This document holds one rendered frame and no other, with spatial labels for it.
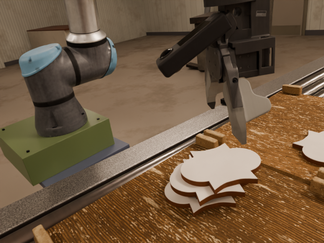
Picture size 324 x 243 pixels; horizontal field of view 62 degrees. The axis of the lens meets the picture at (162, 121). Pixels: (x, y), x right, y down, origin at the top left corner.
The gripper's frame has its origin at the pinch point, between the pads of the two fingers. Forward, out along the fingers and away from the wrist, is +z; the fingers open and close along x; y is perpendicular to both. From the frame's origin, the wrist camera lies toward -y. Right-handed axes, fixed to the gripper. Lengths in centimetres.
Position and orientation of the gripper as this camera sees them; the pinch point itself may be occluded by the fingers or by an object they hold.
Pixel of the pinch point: (221, 125)
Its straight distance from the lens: 46.7
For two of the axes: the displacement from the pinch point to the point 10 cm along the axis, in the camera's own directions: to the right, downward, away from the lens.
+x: -1.3, -3.9, 9.1
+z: 1.4, 9.0, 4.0
